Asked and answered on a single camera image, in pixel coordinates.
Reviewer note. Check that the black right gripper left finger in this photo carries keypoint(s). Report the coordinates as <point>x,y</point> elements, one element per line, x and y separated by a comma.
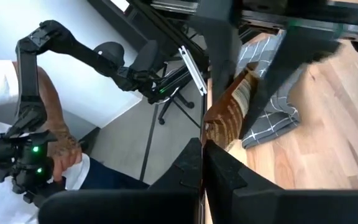
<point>135,207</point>

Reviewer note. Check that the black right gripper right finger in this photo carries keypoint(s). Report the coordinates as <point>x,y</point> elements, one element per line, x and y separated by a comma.
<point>275,208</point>

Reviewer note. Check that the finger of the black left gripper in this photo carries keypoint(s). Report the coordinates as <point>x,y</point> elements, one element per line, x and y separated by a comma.
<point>222,46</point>
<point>284,62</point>

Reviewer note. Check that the taco seasoning mix packet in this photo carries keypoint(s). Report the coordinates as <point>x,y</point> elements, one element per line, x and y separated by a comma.
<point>225,118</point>

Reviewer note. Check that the white metal strip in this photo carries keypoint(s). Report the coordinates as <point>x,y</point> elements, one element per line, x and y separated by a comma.
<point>193,71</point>

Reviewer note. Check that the grey checked cloth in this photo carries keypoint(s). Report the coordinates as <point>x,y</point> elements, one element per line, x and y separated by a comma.
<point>275,124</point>

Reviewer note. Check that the black office chair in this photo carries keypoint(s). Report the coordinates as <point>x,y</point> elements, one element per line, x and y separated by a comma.
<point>110,51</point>

